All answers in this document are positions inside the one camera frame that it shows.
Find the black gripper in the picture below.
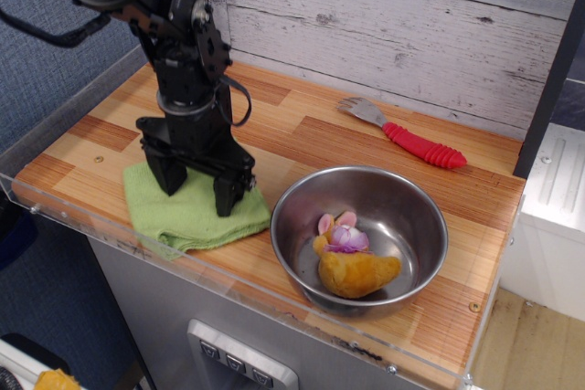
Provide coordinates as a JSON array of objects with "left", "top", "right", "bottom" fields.
[{"left": 136, "top": 109, "right": 255, "bottom": 217}]

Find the green cloth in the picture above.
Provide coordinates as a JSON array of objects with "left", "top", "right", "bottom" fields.
[{"left": 122, "top": 163, "right": 271, "bottom": 252}]

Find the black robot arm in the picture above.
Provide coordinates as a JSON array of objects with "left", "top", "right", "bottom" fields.
[{"left": 72, "top": 0, "right": 255, "bottom": 216}]

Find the silver metal bowl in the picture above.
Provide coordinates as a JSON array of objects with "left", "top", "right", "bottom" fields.
[{"left": 271, "top": 165, "right": 449, "bottom": 319}]

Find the orange plush toy with flower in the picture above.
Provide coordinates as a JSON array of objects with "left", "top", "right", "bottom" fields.
[{"left": 313, "top": 211, "right": 402, "bottom": 300}]

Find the silver button panel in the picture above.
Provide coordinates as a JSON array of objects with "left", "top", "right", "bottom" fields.
[{"left": 186, "top": 319, "right": 299, "bottom": 389}]

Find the yellow object bottom left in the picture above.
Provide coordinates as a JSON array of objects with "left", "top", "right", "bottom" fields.
[{"left": 34, "top": 369, "right": 82, "bottom": 390}]

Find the white ribbed cabinet right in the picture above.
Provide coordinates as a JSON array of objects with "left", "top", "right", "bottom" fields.
[{"left": 500, "top": 123, "right": 584, "bottom": 321}]

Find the clear acrylic guard rail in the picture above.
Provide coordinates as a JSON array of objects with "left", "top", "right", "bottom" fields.
[{"left": 5, "top": 49, "right": 524, "bottom": 389}]

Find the fork with red handle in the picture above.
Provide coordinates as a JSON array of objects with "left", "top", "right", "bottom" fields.
[{"left": 337, "top": 97, "right": 467, "bottom": 169}]

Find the black vertical post right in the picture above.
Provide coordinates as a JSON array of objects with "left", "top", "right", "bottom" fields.
[{"left": 513, "top": 0, "right": 584, "bottom": 178}]

